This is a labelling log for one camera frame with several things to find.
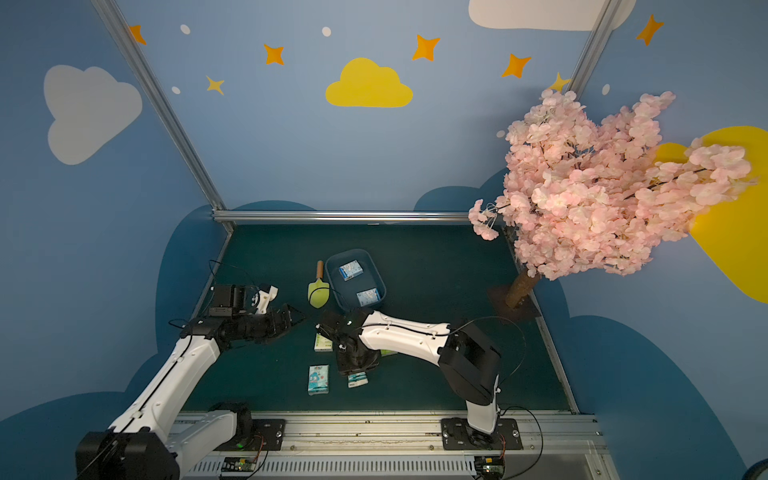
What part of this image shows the blue pocket tissue pack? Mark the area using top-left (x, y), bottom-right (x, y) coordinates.
top-left (356, 287), bottom-right (381, 307)
top-left (307, 365), bottom-right (329, 396)
top-left (338, 260), bottom-right (364, 281)
top-left (347, 372), bottom-right (368, 388)

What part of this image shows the blue plastic storage box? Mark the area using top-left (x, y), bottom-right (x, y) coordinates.
top-left (325, 249), bottom-right (387, 313)

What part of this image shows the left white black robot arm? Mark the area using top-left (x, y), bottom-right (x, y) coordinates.
top-left (75, 284), bottom-right (307, 479)

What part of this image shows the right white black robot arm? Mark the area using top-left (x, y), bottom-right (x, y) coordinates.
top-left (316, 308), bottom-right (501, 435)

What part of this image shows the left green circuit board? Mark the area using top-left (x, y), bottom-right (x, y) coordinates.
top-left (221, 457), bottom-right (258, 475)

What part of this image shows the green circuit board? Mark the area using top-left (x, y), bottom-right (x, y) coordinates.
top-left (473, 456), bottom-right (505, 480)
top-left (221, 457), bottom-right (258, 475)

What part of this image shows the right green circuit board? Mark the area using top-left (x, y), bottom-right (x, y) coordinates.
top-left (473, 456), bottom-right (505, 480)

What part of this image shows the pink blossom artificial tree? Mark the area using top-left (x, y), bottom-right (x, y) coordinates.
top-left (468, 89), bottom-right (752, 309)

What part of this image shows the green trowel wooden handle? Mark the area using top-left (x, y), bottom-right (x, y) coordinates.
top-left (307, 260), bottom-right (331, 309)

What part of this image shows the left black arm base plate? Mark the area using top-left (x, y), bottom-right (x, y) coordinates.
top-left (215, 418), bottom-right (286, 452)

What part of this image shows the aluminium front rail frame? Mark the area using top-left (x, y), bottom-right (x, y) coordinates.
top-left (171, 408), bottom-right (619, 479)

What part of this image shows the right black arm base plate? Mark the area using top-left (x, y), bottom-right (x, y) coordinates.
top-left (440, 417), bottom-right (523, 451)

